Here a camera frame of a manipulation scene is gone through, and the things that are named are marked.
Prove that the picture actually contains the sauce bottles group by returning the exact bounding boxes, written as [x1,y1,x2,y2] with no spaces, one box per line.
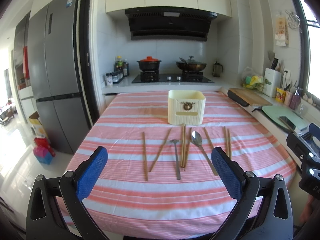
[114,56,129,77]

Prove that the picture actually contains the black pot with red lid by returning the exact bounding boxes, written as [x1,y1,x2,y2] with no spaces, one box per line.
[137,56,161,72]

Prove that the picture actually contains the cream plastic utensil holder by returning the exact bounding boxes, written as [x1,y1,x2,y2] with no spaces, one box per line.
[168,90,206,126]

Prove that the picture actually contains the spice jar rack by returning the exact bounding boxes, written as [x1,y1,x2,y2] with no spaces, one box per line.
[111,70,124,84]

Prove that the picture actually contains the grey double door refrigerator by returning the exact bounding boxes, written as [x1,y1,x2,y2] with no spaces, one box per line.
[28,0,89,154]

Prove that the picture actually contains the hanging wall calendar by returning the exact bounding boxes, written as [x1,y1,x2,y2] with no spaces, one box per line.
[274,15,289,47]

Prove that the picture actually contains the green plastic cutting board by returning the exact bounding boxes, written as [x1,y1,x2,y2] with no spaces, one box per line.
[252,106,309,134]

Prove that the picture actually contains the black gas stove top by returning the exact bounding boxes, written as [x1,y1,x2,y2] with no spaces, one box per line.
[132,71,214,83]

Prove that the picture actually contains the red blue boxes on floor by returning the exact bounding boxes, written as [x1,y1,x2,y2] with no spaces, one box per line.
[33,137,56,165]

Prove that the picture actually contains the plastic bag with produce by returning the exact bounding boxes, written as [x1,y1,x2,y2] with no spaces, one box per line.
[241,67,264,92]

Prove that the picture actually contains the wire trivet on wall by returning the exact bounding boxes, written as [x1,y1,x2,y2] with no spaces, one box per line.
[285,10,300,30]

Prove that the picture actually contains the white knife block holder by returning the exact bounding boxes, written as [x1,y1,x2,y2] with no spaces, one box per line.
[263,68,281,98]

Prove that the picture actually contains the black range hood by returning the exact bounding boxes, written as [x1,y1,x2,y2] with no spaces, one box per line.
[125,6,217,42]

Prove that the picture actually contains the wooden cutting board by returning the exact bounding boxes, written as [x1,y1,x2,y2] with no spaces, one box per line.
[227,88,272,107]

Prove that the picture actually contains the yellow snack packet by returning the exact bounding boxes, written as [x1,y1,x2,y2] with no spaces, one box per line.
[275,87,286,103]

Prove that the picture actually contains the white label spice jar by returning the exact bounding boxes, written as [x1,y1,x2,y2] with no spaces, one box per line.
[105,73,113,87]

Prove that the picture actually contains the steel tablespoon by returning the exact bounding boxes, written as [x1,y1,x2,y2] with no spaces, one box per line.
[191,131,218,176]

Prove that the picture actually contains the steel ladle spoon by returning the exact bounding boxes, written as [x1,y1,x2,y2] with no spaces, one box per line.
[170,139,181,180]

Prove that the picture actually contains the pink white striped tablecloth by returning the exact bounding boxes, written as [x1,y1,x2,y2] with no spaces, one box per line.
[68,91,296,239]

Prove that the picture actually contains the dark wok with glass lid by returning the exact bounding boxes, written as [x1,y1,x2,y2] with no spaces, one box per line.
[176,56,207,72]

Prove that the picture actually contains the dark glass kettle jug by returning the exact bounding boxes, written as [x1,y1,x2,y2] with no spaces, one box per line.
[213,61,223,77]

